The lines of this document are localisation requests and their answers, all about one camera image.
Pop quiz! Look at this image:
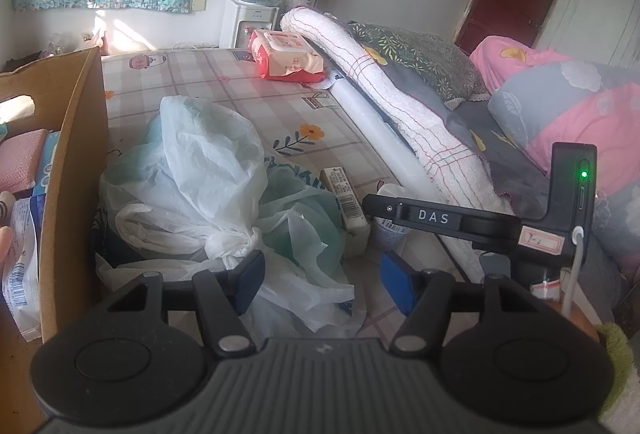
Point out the grey floral pillow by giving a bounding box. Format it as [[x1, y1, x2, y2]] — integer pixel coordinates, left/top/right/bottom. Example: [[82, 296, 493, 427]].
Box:
[[347, 20, 491, 109]]

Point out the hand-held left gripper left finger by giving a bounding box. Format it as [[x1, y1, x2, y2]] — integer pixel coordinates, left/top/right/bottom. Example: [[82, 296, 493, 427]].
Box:
[[102, 250, 266, 357]]

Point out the blue white packet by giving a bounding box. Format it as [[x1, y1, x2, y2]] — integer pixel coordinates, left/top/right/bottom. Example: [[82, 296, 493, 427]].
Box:
[[2, 194, 46, 340]]

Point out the pink plush toy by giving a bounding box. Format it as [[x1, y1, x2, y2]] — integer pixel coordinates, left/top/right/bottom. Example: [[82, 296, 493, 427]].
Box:
[[0, 191, 13, 267]]

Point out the person's right forearm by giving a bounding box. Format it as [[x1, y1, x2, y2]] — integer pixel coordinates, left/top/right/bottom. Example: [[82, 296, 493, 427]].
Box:
[[567, 306, 628, 425]]

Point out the brown cardboard box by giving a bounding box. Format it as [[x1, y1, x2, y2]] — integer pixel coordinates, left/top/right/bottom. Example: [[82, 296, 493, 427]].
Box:
[[0, 46, 110, 345]]

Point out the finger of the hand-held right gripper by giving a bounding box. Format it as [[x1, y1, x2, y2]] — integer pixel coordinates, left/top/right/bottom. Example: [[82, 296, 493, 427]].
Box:
[[361, 194, 407, 222]]

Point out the white water dispenser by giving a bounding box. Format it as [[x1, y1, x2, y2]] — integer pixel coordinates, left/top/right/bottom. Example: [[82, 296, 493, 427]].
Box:
[[220, 0, 281, 49]]

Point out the white plastic bag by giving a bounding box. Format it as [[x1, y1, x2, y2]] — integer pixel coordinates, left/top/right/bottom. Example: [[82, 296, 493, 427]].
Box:
[[92, 94, 368, 335]]

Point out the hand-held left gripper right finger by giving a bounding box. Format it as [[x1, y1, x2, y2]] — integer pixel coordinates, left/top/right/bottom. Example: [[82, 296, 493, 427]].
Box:
[[379, 251, 538, 357]]

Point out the small white bottle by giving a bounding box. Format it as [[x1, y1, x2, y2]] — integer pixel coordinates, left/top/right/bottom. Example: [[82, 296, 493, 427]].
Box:
[[372, 184, 408, 249]]

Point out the white cable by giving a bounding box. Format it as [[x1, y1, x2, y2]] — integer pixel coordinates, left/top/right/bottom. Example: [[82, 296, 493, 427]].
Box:
[[560, 226, 588, 319]]

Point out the beige ointment box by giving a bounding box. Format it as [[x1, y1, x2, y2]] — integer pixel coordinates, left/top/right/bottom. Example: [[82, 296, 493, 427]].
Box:
[[320, 166, 372, 259]]

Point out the red wet wipes pack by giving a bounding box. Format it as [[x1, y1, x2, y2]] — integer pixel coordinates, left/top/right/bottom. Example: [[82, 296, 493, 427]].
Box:
[[249, 28, 327, 83]]

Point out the pink sponge cloth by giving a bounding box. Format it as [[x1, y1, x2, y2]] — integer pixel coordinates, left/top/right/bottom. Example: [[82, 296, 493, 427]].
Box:
[[0, 129, 51, 195]]

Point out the pink grey cartoon quilt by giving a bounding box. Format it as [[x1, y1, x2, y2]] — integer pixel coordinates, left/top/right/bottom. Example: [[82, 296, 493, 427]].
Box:
[[452, 35, 640, 315]]

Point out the rolled white towel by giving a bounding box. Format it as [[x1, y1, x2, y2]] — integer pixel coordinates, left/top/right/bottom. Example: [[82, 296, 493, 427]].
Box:
[[279, 6, 516, 282]]

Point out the crumpled clear plastic bag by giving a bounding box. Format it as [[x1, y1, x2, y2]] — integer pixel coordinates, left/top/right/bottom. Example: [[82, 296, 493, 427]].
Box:
[[42, 26, 108, 59]]

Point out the blue plaster box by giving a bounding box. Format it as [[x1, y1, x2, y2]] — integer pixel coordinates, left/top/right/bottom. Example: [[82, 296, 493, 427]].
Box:
[[32, 131, 63, 199]]

